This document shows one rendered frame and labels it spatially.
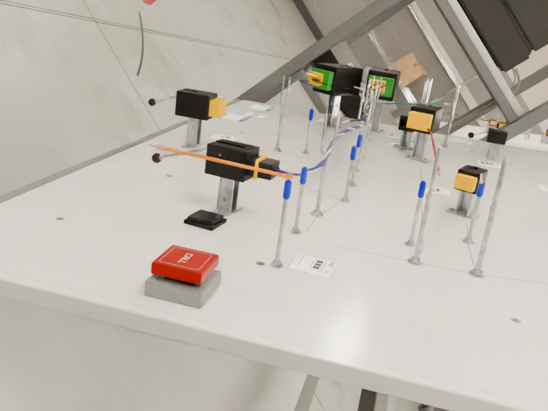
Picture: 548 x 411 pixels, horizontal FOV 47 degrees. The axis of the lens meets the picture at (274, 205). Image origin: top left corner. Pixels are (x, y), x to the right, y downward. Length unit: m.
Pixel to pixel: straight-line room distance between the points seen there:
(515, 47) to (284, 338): 1.34
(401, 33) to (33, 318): 7.58
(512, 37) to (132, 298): 1.37
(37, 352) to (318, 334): 0.41
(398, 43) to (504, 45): 6.47
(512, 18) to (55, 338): 1.36
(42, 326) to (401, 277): 0.46
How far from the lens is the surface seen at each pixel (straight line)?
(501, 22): 1.77
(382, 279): 0.70
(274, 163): 0.79
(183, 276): 0.58
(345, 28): 1.70
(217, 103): 1.11
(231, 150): 0.79
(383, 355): 0.56
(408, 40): 8.21
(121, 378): 0.94
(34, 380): 0.84
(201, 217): 0.77
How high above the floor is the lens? 1.40
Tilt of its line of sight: 21 degrees down
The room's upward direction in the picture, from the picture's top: 59 degrees clockwise
